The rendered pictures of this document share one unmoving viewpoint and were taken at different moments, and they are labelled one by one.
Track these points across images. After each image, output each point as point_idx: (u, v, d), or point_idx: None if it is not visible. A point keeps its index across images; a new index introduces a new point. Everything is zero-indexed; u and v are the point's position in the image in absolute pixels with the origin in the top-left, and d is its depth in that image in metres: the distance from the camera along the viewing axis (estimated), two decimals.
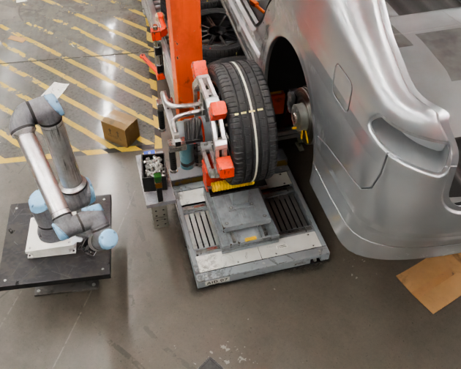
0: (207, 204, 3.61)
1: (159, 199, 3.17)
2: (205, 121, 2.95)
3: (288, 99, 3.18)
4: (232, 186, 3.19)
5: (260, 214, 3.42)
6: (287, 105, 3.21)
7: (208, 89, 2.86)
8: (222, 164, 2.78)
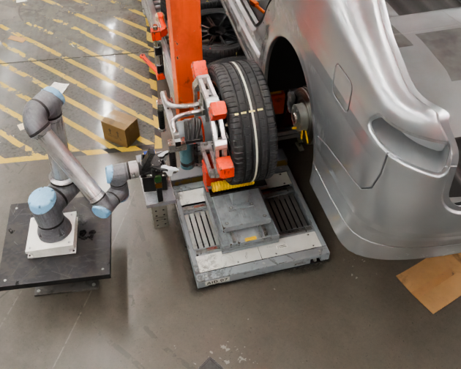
0: (207, 204, 3.61)
1: (159, 199, 3.17)
2: (205, 121, 2.95)
3: (288, 99, 3.18)
4: (232, 186, 3.19)
5: (260, 214, 3.42)
6: (287, 105, 3.21)
7: (208, 89, 2.86)
8: (222, 164, 2.78)
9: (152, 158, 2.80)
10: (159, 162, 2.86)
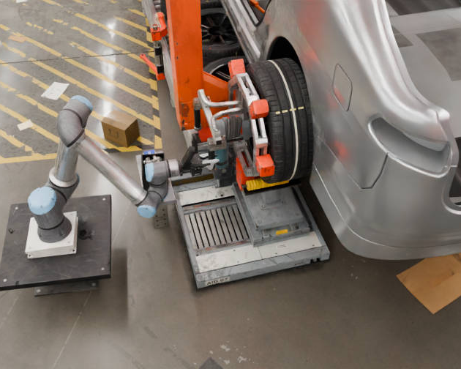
0: (236, 198, 3.64)
1: None
2: (244, 119, 2.96)
3: None
4: (268, 184, 3.19)
5: (293, 212, 3.43)
6: None
7: (247, 88, 2.87)
8: (263, 162, 2.79)
9: (192, 157, 2.81)
10: (198, 160, 2.87)
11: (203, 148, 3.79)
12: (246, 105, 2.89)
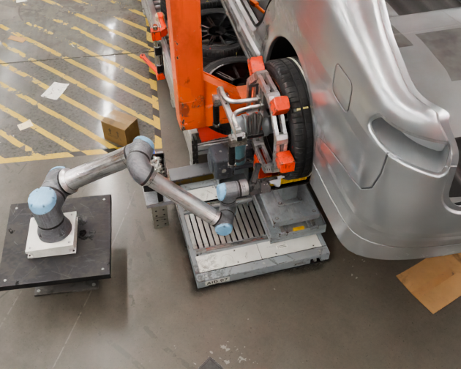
0: (252, 195, 3.66)
1: (159, 199, 3.17)
2: (263, 116, 2.98)
3: None
4: (285, 181, 3.21)
5: (309, 209, 3.45)
6: None
7: (267, 85, 2.89)
8: (283, 158, 2.81)
9: (259, 169, 3.02)
10: (265, 177, 3.04)
11: (203, 148, 3.79)
12: (266, 102, 2.91)
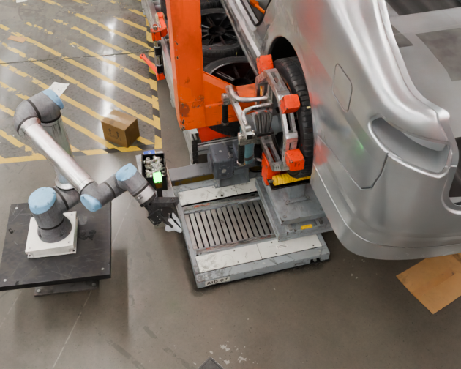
0: (260, 194, 3.67)
1: None
2: (272, 114, 2.99)
3: None
4: (293, 179, 3.22)
5: (317, 207, 3.46)
6: None
7: (276, 83, 2.90)
8: (293, 157, 2.82)
9: (169, 206, 2.39)
10: (167, 214, 2.44)
11: (203, 148, 3.79)
12: (276, 100, 2.92)
